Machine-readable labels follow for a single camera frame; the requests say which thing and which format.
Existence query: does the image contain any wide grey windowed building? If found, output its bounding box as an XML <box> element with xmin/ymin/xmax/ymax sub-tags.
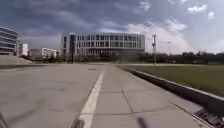
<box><xmin>60</xmin><ymin>31</ymin><xmax>146</xmax><ymax>62</ymax></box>

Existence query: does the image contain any white painted line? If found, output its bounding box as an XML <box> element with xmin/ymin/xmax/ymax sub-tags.
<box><xmin>77</xmin><ymin>69</ymin><xmax>106</xmax><ymax>128</ymax></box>

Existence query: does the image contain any pole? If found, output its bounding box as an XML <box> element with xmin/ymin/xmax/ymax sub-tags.
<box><xmin>151</xmin><ymin>34</ymin><xmax>158</xmax><ymax>66</ymax></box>

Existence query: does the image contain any robot's own part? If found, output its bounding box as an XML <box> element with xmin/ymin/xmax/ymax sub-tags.
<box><xmin>71</xmin><ymin>119</ymin><xmax>85</xmax><ymax>128</ymax></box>
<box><xmin>136</xmin><ymin>116</ymin><xmax>150</xmax><ymax>128</ymax></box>

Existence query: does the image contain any grey concrete slab pavement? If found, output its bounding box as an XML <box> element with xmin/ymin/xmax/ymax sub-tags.
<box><xmin>0</xmin><ymin>63</ymin><xmax>224</xmax><ymax>128</ymax></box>

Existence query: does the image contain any low pale building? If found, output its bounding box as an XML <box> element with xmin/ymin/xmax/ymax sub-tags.
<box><xmin>29</xmin><ymin>47</ymin><xmax>58</xmax><ymax>60</ymax></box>

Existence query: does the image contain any grey concrete kerb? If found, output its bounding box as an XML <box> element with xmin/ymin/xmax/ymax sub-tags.
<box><xmin>116</xmin><ymin>64</ymin><xmax>224</xmax><ymax>116</ymax></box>

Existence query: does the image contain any row of dark trees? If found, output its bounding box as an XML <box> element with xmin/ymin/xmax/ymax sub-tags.
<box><xmin>139</xmin><ymin>50</ymin><xmax>224</xmax><ymax>65</ymax></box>

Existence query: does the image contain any grass lawn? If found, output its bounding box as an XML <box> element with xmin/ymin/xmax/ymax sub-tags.
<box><xmin>123</xmin><ymin>64</ymin><xmax>224</xmax><ymax>98</ymax></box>

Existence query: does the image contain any small white building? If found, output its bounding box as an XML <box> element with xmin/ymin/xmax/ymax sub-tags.
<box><xmin>18</xmin><ymin>42</ymin><xmax>30</xmax><ymax>57</ymax></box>

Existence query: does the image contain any grey sloped bank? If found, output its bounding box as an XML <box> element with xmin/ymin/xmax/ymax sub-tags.
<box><xmin>0</xmin><ymin>54</ymin><xmax>34</xmax><ymax>66</ymax></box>

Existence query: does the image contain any dark gutter strip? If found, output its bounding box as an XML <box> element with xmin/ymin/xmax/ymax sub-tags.
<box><xmin>170</xmin><ymin>101</ymin><xmax>224</xmax><ymax>128</ymax></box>

